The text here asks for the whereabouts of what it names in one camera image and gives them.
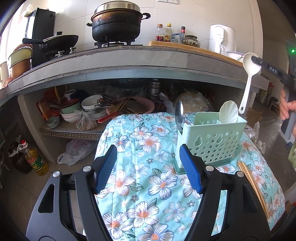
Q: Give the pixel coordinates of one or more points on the white electric kettle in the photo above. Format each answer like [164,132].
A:
[222,35]

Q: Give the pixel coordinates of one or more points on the wooden cutting board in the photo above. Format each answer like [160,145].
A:
[194,47]

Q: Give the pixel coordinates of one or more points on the white plastic ladle spoon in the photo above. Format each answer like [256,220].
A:
[251,67]

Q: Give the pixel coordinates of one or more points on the white plastic bag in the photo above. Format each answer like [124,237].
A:
[75,151]

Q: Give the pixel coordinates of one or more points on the wooden chopstick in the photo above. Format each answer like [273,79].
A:
[254,187]
[250,182]

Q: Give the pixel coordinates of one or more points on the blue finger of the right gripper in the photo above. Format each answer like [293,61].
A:
[260,62]

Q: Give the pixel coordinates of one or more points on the cooking oil bottle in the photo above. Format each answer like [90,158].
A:
[34,158]

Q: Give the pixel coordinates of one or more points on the green plastic utensil holder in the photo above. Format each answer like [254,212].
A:
[214,142]

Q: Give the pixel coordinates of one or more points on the sauce bottle yellow cap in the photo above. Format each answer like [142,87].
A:
[168,33]

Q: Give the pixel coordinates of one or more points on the stacked bowls under counter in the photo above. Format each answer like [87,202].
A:
[75,101]

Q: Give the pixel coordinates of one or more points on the cream shell-shaped plastic spoon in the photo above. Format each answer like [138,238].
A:
[228,112]

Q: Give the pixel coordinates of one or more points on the floral turquoise quilted cloth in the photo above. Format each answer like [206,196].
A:
[145,199]

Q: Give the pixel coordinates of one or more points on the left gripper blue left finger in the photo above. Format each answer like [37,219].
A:
[102,167]

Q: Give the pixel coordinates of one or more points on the person's right hand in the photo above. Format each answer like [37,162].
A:
[285,107]

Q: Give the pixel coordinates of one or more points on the concrete kitchen counter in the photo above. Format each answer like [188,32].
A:
[130,62]

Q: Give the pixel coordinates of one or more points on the black frying pan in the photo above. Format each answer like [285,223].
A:
[54,44]

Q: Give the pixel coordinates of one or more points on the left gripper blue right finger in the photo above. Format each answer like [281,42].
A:
[193,166]

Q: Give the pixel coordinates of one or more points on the metal spoon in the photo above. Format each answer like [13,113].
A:
[179,112]

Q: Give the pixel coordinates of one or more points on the black cooking pot with lid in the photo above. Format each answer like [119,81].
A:
[117,21]

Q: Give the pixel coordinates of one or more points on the glass jar on counter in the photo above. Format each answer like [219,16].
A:
[191,40]

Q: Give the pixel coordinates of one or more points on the pink plate under counter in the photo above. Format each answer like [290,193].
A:
[139,105]

